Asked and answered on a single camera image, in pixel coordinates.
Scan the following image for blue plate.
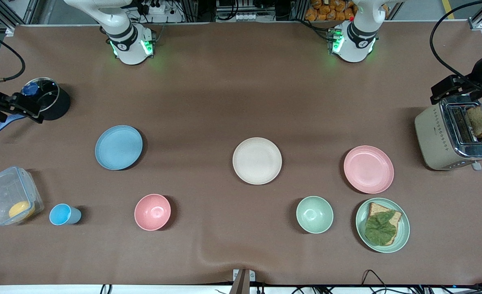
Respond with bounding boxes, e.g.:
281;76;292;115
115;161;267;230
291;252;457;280
95;125;143;171

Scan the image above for pink plate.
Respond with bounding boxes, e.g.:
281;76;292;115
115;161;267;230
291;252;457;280
343;145;395;194

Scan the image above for glass lid with blue knob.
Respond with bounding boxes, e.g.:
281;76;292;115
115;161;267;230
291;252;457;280
22;77;60;115

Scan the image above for brown bread slice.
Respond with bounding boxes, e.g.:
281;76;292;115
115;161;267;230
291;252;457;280
466;105;482;138

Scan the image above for beige chrome toaster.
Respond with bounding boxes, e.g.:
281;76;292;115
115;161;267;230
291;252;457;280
414;95;482;171

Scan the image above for clear plastic food container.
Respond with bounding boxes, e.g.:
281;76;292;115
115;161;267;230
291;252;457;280
0;166;44;226

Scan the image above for yellow food piece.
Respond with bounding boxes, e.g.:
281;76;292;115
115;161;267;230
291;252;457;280
8;200;36;220

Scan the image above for blue cup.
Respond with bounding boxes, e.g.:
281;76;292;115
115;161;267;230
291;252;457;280
49;203;82;226

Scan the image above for toast slice under lettuce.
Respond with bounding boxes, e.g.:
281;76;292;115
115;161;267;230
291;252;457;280
366;203;402;246

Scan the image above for orange snack bags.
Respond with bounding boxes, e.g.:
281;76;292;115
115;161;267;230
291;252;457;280
305;0;358;22

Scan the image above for green plate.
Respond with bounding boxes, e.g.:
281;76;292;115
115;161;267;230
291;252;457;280
355;198;411;254

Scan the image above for green lettuce leaf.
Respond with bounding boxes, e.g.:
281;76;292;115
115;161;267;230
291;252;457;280
364;210;398;246

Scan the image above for white power strip with plugs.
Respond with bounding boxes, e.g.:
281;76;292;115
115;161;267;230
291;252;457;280
137;0;184;23

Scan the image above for pink bowl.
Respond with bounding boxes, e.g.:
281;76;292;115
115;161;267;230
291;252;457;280
134;194;171;232

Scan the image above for green bowl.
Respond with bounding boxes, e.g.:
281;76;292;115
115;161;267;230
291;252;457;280
296;196;334;234

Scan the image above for brown table cover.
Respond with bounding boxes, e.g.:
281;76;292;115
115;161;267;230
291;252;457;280
0;20;482;286

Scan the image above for beige plate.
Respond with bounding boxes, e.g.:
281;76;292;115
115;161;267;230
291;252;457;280
232;137;283;185

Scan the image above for metal table clamp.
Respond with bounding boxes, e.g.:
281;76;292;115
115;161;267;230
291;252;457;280
233;269;255;294

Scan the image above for black pot with blue handle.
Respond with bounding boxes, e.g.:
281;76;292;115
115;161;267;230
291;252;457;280
0;77;71;140

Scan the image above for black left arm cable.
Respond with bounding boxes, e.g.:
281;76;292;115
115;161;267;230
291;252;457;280
429;0;482;88

